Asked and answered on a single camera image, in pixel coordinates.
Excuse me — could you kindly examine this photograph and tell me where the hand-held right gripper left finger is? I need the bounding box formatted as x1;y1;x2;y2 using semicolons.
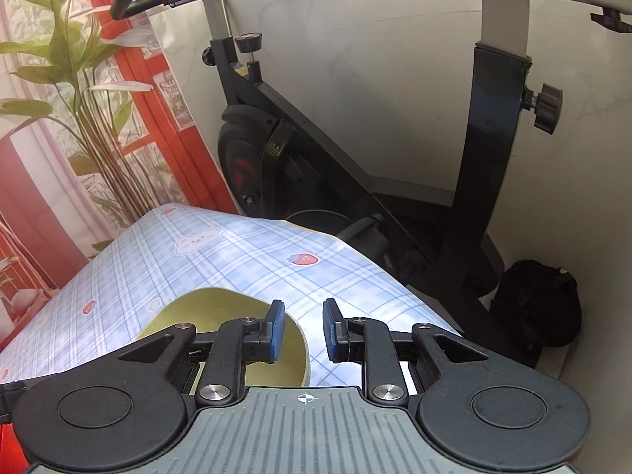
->
118;299;286;408

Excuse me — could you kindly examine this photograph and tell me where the black bag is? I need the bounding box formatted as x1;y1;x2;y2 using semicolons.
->
495;260;582;349

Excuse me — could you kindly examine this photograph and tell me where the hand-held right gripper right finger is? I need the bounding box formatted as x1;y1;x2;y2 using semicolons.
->
322;298;491;402

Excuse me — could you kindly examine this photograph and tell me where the black exercise bike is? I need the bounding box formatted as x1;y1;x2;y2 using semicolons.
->
109;0;632;369

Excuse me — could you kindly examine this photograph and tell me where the olive green bowl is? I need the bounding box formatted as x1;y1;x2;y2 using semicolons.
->
137;286;311;388

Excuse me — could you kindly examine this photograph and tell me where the blue plaid printed tablecloth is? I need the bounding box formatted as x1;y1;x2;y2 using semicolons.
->
0;205;467;389

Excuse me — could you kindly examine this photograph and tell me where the green leafy plant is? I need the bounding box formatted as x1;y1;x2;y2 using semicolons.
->
0;0;171;252

